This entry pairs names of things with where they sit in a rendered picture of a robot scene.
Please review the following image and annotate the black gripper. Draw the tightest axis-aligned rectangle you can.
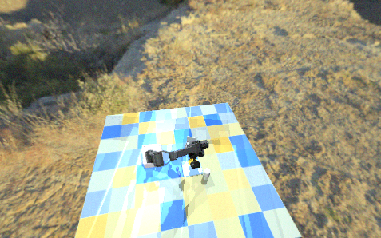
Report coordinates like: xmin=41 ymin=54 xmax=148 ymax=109
xmin=189 ymin=154 xmax=200 ymax=169

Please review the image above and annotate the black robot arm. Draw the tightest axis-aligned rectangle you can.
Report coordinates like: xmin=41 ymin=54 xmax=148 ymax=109
xmin=145 ymin=140 xmax=209 ymax=167

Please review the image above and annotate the white cylinder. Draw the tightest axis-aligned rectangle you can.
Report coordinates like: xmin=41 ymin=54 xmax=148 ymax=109
xmin=204 ymin=168 xmax=210 ymax=177

